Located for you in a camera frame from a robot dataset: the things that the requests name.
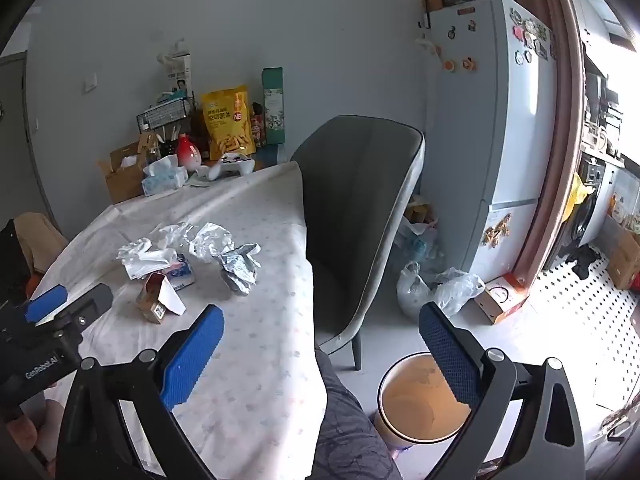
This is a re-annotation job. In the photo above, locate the person's left hand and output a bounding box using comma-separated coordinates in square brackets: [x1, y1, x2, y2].
[0, 387, 58, 476]

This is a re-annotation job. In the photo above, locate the grey upholstered chair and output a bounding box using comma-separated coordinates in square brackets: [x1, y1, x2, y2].
[290, 115, 426, 372]

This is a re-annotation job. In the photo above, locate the black cloth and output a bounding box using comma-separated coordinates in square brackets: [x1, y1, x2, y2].
[570, 246, 603, 281]

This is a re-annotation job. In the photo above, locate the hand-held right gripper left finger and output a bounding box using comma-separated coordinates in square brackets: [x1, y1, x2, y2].
[55, 304, 226, 480]

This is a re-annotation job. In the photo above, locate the person's grey trouser leg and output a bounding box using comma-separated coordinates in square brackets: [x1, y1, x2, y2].
[315, 347, 401, 480]

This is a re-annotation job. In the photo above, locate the small torn cardboard box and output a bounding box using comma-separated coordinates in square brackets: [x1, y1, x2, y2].
[135, 271, 186, 325]

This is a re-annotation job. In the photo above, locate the white printed carton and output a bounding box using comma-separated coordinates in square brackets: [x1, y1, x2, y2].
[165, 52, 193, 103]

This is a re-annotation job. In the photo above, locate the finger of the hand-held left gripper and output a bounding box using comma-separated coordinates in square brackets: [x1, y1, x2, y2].
[24, 284, 69, 324]
[52, 283, 114, 332]

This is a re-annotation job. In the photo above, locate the balcony window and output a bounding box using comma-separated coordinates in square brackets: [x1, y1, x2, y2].
[600, 30, 640, 151]

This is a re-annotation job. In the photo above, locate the blue and white packet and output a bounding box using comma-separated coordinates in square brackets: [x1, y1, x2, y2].
[162, 252, 197, 292]

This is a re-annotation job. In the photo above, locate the white paper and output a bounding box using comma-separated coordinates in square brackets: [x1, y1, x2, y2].
[117, 237, 178, 281]

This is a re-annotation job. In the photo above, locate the grey door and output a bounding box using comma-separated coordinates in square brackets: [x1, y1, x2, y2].
[0, 52, 51, 221]

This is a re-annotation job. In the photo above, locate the washing machine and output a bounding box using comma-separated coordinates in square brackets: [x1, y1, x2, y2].
[560, 195, 601, 261]

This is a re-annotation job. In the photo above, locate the tan chair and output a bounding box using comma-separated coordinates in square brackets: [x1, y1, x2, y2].
[14, 212, 69, 277]

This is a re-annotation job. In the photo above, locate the tall green box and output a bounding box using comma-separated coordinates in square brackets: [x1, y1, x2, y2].
[261, 67, 287, 146]

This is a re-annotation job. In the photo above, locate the red and white vase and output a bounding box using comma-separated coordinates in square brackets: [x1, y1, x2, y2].
[176, 134, 202, 168]

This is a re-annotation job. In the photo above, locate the white dotted floor mat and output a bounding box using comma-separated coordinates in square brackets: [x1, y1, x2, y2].
[530, 245, 640, 411]

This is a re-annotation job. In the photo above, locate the white game controller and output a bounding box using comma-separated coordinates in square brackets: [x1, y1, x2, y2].
[196, 152, 256, 182]

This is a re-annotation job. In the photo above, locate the clear plastic bag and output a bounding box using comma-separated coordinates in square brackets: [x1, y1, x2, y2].
[432, 267, 486, 316]

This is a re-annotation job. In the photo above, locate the yellow cloth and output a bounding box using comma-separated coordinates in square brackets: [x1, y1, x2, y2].
[565, 172, 593, 221]

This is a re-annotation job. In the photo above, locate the open brown cardboard box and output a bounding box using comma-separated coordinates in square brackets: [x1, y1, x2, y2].
[97, 140, 151, 205]

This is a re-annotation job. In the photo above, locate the white refrigerator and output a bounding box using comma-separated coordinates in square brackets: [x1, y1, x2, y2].
[422, 0, 558, 286]

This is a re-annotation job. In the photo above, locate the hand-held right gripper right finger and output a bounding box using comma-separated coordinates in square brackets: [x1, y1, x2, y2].
[418, 301, 586, 480]

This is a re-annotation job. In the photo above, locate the heap of bags and bottles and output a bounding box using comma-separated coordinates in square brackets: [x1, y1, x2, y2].
[395, 195, 441, 266]

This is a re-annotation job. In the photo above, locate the red snack jar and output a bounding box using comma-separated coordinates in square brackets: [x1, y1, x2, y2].
[250, 105, 267, 148]

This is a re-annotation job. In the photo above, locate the cream bin with white rim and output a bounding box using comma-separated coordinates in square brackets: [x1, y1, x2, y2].
[376, 352, 476, 453]

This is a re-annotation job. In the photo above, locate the clear plastic wrapper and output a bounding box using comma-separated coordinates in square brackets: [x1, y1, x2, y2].
[150, 222, 198, 252]
[187, 222, 236, 263]

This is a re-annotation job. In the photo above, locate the black wire basket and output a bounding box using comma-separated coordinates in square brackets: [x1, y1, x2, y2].
[136, 100, 196, 133]

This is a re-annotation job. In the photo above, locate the blue tissue pack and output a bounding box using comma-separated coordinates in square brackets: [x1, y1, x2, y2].
[141, 155, 190, 197]

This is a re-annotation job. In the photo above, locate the white plastic bag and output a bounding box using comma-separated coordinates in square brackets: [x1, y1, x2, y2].
[396, 261, 433, 318]

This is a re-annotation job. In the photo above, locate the white and orange cardboard box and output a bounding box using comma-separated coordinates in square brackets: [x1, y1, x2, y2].
[474, 272, 531, 325]

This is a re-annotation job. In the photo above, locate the yellow snack bag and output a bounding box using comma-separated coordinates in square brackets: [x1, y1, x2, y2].
[201, 84, 257, 162]

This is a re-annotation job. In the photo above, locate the group of fridge magnets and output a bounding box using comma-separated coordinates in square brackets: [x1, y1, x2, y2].
[510, 10, 557, 66]

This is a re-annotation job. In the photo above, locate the large brown cardboard box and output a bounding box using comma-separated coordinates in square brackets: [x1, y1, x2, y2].
[605, 215, 640, 291]

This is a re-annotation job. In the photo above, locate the black pen holder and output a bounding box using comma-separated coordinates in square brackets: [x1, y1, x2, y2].
[156, 127, 180, 158]

